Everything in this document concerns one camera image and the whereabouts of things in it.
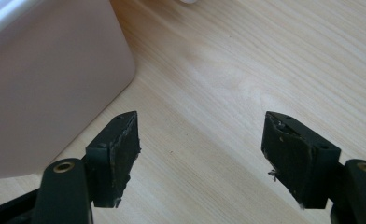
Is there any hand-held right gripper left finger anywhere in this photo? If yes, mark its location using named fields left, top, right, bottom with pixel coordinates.
left=84, top=110, right=142, bottom=209

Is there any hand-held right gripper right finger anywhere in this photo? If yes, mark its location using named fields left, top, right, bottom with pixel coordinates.
left=260, top=110, right=342, bottom=210

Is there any pink storage box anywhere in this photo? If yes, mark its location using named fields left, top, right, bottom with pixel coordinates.
left=0, top=0, right=137, bottom=182

